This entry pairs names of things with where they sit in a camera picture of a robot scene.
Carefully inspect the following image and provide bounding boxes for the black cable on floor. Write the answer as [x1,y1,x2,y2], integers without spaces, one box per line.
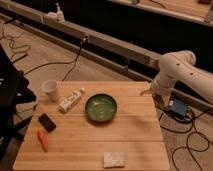
[23,36,90,82]

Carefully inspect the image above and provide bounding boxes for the orange pepper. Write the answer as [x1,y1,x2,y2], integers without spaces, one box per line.
[37,131,48,152]

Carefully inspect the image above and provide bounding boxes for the green bowl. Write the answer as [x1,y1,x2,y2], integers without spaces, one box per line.
[85,94,117,123]

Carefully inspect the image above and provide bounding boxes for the white clamp device on rail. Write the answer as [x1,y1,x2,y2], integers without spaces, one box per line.
[46,4,65,22]

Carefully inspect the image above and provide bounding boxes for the wooden board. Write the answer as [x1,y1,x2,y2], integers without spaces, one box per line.
[13,81,170,171]

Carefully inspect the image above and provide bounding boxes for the black rectangular block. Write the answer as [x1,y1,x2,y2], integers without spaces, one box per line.
[38,113,56,132]

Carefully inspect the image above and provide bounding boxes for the black equipment at left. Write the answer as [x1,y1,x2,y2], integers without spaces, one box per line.
[0,44,36,161]

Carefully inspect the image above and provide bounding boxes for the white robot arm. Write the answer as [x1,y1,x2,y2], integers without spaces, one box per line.
[150,50,213,104]

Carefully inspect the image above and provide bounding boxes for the beige sponge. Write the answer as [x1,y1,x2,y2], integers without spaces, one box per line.
[103,152,126,168]

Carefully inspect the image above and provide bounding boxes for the blue electronic box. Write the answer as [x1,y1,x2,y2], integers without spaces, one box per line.
[169,99,188,117]

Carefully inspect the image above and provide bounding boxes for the black cables at right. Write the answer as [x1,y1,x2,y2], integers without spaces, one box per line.
[158,106,213,171]

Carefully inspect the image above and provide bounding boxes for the white ceramic cup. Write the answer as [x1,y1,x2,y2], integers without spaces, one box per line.
[41,80,59,101]

